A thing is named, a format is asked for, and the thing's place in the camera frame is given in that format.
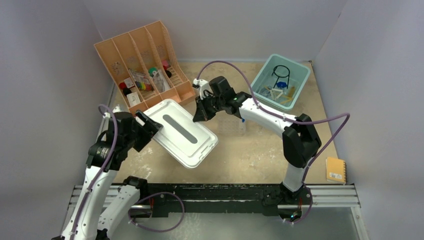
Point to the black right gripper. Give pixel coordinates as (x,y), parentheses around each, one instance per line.
(202,114)

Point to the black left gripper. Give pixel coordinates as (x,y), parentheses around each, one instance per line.
(149,129)

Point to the clear test tube rack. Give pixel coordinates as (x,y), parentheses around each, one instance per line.
(231,127)

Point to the white plastic bin lid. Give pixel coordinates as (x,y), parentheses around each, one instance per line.
(187,141)

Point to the blue hexagonal plastic piece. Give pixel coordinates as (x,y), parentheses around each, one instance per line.
(281,85)

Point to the brown test tube brush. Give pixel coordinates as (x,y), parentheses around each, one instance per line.
(291,93)

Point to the amber rubber tubing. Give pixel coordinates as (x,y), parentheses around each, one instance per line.
(286,99)

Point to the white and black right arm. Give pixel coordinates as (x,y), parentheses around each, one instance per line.
(300,140)

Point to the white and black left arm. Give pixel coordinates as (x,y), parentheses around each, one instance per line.
(90,219)

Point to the labelled bag in organizer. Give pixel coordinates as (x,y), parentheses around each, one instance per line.
(133,99)

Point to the colourful marker pen pack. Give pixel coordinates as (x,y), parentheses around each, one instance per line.
(141,80)

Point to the red black item in organizer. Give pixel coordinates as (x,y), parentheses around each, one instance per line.
(126,86)

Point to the clear protractor ruler set pack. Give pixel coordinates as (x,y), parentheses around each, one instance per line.
(160,82)

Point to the green roll in organizer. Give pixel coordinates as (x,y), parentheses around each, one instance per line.
(152,71)

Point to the peach plastic desk organizer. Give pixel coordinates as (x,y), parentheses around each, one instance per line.
(141,49)

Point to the mint green plastic bin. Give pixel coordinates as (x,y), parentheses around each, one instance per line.
(278,68)

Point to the yellow spiral notebook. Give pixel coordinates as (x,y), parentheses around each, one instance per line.
(336,170)

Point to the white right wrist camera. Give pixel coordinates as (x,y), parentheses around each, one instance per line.
(203,88)

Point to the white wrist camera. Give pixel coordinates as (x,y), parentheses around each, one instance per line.
(107,113)
(203,88)

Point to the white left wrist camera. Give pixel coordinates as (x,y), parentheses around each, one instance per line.
(107,113)

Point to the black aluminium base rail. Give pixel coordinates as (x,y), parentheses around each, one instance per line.
(270,200)

